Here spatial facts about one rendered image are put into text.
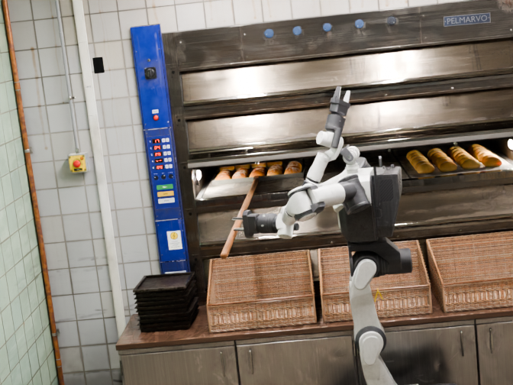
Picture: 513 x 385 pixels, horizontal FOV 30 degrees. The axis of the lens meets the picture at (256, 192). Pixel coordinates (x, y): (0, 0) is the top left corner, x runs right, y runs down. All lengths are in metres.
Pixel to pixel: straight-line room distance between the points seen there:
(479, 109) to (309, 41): 0.97
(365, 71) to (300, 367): 1.59
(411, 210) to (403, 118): 0.51
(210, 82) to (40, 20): 0.97
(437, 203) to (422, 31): 0.93
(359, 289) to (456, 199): 1.15
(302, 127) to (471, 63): 0.95
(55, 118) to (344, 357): 2.01
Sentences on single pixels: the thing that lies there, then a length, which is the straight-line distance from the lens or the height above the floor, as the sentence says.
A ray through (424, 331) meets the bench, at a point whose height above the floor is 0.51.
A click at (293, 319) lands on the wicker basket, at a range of 4.90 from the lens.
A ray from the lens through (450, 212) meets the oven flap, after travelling 5.32.
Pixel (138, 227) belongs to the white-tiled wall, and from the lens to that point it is 5.35.
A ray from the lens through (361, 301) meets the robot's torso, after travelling 4.41.
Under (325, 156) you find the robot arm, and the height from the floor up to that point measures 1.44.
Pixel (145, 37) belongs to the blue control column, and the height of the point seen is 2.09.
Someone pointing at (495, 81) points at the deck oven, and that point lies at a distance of 5.27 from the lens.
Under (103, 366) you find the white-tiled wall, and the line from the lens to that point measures 5.62.
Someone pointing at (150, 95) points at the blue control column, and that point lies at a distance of 5.20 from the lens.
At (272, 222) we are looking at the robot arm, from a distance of 4.19.
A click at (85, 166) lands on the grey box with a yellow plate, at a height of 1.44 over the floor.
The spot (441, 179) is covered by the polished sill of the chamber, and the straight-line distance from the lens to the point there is 5.29.
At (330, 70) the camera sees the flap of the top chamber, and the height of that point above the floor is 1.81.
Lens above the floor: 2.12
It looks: 10 degrees down
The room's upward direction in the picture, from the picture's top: 6 degrees counter-clockwise
